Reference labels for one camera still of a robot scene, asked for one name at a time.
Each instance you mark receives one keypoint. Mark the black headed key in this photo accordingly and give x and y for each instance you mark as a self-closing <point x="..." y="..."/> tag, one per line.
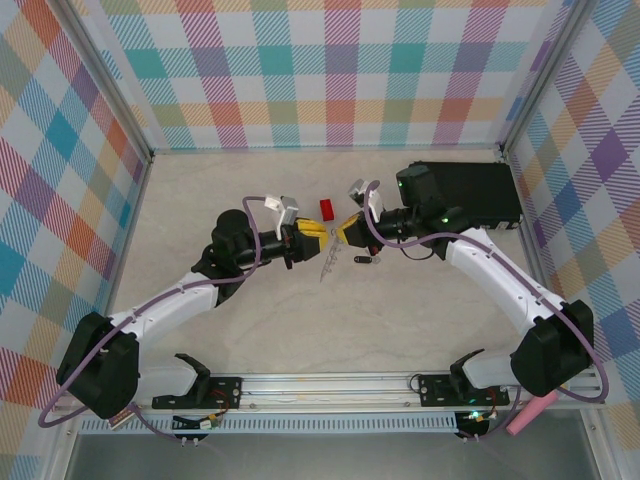
<point x="362" y="260"/>

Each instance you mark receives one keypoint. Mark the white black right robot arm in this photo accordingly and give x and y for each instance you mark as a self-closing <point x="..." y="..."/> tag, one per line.
<point x="500" y="280"/>

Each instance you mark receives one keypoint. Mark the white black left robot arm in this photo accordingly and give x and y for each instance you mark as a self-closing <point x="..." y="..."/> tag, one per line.
<point x="165" y="305"/>

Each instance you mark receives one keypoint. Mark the red plastic block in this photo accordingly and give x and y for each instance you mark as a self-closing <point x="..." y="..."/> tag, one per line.
<point x="328" y="210"/>

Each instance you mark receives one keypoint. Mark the black carrying case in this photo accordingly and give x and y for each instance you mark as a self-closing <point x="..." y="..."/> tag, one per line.
<point x="480" y="190"/>

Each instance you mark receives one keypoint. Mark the small printed card box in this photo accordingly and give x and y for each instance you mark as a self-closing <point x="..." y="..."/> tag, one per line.
<point x="122" y="421"/>

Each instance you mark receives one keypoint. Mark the grey metal shelf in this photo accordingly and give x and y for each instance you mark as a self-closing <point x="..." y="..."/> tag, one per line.
<point x="325" y="460"/>

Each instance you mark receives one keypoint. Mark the black connector with green light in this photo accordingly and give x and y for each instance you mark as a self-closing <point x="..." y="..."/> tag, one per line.
<point x="470" y="425"/>

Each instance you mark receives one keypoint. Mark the pink foam cylinder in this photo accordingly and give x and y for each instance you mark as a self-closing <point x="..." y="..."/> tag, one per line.
<point x="530" y="414"/>

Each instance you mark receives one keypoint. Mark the aluminium back rail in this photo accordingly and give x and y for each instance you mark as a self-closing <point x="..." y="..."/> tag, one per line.
<point x="325" y="149"/>

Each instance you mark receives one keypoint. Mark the aluminium side rail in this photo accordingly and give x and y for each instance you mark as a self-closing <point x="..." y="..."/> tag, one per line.
<point x="134" y="215"/>
<point x="539" y="255"/>

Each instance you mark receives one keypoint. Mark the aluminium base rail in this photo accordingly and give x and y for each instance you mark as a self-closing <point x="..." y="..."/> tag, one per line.
<point x="325" y="390"/>

